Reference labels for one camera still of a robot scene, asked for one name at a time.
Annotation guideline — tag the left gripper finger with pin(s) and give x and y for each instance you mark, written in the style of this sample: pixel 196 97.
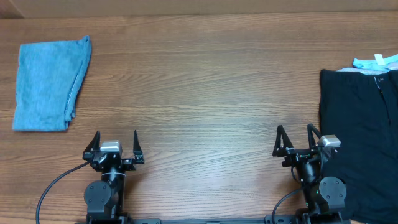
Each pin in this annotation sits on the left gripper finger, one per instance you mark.
pixel 94 145
pixel 137 151

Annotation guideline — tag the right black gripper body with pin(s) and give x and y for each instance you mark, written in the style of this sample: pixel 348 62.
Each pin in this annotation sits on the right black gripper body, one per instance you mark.
pixel 301 156

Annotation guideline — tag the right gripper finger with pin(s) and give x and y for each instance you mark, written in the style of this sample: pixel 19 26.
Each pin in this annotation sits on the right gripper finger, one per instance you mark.
pixel 282 142
pixel 312 131

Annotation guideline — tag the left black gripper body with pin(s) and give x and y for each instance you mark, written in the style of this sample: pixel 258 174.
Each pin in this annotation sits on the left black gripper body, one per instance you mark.
pixel 127 165

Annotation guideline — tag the black shorts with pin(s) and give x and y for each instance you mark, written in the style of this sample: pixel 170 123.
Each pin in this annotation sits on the black shorts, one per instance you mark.
pixel 361 111

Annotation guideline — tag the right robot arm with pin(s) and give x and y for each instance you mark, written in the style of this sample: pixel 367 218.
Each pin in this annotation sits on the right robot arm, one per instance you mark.
pixel 324 196

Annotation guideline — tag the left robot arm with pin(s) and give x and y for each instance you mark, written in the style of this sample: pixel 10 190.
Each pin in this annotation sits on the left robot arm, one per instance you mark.
pixel 105 197

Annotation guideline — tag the folded blue denim cloth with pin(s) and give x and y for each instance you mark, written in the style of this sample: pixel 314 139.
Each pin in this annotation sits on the folded blue denim cloth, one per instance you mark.
pixel 49 78

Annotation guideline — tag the light blue garment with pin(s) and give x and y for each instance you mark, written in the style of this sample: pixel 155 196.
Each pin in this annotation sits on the light blue garment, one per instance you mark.
pixel 379 63

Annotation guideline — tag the pale pink garment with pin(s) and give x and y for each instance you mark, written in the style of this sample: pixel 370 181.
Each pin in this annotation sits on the pale pink garment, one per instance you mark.
pixel 367 71

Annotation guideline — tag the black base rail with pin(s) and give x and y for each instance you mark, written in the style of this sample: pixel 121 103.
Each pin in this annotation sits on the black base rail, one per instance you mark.
pixel 211 221

